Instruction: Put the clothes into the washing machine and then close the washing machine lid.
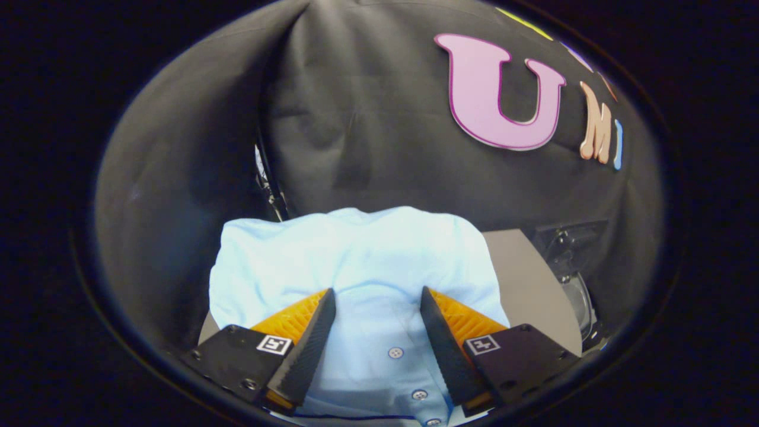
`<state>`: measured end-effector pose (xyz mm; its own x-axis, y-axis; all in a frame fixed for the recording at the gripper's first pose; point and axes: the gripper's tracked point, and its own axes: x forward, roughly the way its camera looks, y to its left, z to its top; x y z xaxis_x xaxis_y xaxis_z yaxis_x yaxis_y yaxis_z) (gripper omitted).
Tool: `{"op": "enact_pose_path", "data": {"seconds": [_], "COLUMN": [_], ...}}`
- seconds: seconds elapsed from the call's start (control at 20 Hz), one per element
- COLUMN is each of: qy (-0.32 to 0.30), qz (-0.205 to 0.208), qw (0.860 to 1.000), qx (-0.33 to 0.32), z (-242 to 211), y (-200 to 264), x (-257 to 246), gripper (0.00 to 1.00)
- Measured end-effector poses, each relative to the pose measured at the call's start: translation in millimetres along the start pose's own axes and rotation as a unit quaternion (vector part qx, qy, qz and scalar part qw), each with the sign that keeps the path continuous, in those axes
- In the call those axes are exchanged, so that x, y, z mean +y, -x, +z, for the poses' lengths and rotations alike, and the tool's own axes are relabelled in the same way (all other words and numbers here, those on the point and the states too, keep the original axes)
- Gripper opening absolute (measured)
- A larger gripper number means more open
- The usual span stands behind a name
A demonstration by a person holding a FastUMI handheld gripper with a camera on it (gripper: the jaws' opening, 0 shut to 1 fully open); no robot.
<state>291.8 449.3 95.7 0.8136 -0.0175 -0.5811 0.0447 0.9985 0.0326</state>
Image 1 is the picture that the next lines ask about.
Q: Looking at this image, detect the black backdrop cloth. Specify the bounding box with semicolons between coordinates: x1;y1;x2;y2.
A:
95;0;665;356

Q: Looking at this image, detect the dark glass washing machine lid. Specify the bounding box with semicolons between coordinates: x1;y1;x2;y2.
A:
532;219;611;353

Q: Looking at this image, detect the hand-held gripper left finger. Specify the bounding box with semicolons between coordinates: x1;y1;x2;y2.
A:
180;288;337;416

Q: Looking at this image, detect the light blue shirt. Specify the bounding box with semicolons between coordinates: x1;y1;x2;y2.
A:
209;206;511;427

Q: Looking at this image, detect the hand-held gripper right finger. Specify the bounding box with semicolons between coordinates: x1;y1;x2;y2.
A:
420;286;581;419

